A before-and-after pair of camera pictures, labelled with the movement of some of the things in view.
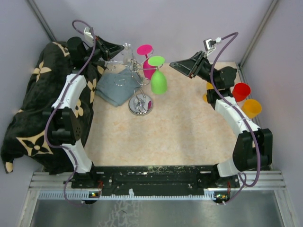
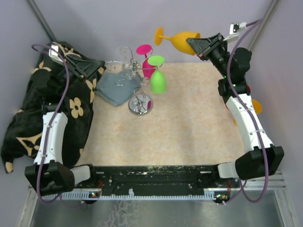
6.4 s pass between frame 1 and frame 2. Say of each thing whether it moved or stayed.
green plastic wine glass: stayed
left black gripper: moved
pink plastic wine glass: stayed
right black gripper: moved
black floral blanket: stayed
